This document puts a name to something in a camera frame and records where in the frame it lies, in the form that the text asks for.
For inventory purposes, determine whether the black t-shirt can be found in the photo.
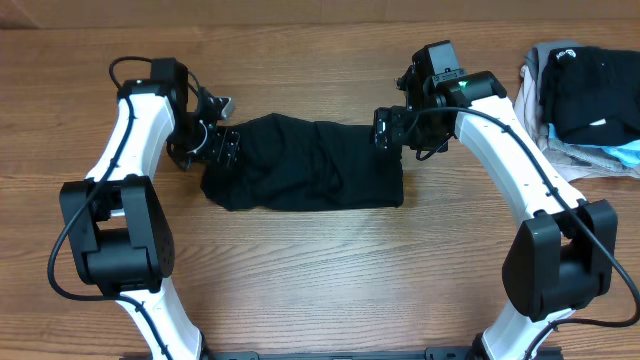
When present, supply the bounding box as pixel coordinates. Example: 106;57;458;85
201;113;404;211

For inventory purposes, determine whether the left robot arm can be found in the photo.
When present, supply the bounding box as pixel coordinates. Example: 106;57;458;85
47;58;240;359

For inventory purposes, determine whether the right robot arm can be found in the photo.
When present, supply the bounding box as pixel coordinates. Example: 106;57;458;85
372;40;618;359

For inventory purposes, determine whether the grey folded garment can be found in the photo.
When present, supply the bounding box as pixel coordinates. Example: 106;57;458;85
525;40;581;94

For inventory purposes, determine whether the light blue folded garment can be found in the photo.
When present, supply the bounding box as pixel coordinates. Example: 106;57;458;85
548;124;639;168

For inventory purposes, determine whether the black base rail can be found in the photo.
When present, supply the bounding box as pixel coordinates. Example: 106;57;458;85
199;346;482;360

